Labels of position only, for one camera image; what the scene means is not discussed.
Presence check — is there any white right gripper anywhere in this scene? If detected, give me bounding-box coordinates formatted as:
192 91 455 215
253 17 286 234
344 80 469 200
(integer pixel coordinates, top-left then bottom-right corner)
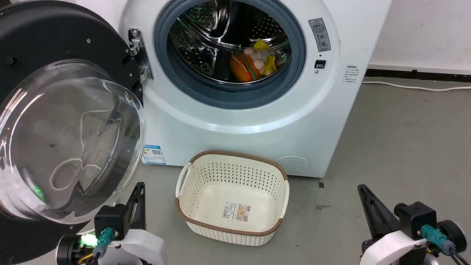
358 184 429 265

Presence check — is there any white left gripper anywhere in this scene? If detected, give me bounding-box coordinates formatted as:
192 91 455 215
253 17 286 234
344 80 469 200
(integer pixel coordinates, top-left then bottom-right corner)
96 182 169 265

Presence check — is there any black round glass washer door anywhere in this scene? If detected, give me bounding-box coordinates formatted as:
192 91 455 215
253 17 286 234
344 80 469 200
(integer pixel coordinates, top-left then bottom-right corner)
0 1 146 264

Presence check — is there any white front-load washing machine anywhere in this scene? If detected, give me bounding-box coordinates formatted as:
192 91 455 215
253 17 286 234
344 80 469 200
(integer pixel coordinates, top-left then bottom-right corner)
75 0 393 179

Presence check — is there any chrome door hinge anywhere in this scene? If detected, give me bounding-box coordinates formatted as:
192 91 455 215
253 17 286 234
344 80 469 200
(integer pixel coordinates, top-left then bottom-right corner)
128 28 154 81

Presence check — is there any blue energy label sticker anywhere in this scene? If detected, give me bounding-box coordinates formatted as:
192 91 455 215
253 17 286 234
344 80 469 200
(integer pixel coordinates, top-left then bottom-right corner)
142 145 166 165

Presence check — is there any white brown-rimmed laundry basket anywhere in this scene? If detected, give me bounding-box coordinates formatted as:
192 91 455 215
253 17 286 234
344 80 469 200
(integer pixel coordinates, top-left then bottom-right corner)
175 150 290 247

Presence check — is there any round filter cover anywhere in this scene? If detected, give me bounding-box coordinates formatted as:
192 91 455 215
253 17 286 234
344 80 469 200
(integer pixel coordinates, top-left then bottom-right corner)
276 156 311 175

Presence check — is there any product label in basket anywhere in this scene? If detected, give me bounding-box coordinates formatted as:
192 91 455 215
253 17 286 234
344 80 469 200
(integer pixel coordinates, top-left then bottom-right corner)
222 203 252 222

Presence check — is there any small text sticker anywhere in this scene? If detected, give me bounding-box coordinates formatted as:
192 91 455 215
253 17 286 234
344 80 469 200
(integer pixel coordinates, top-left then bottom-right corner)
343 66 360 83

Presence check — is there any black baseboard strip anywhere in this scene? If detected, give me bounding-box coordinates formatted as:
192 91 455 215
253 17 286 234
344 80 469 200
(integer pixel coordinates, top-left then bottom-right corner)
365 68 471 83

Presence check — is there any orange burger plush toy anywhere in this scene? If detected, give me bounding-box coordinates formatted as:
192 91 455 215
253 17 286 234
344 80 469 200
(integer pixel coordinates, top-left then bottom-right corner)
230 53 261 82

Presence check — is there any stainless steel washer drum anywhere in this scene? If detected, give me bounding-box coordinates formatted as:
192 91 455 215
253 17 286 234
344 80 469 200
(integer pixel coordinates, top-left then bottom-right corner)
169 0 293 85

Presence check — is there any yellow plush toy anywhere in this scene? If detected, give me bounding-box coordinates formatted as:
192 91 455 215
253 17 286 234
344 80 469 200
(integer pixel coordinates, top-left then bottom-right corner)
253 39 277 76

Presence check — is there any pale pink egg toy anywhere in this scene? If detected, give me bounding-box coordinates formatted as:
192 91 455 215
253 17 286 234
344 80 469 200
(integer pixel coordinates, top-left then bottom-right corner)
244 46 266 71

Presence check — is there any grey warning sticker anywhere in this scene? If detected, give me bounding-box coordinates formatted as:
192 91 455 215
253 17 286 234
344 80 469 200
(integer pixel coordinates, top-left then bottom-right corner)
308 18 331 52

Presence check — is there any teal-plug left camera cable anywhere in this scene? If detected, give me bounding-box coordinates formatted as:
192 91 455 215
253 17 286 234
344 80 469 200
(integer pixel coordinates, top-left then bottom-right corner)
92 227 115 259

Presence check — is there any teal-plug camera cable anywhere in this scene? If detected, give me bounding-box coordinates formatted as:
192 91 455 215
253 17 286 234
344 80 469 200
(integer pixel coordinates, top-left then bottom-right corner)
421 225 471 265
92 227 115 259

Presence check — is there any teal-plug right camera cable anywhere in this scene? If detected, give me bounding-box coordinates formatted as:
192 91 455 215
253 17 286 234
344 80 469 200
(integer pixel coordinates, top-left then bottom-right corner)
421 225 471 265

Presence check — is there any white floor cable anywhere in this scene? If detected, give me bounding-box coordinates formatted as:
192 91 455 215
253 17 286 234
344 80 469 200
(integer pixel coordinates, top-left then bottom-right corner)
362 81 471 91

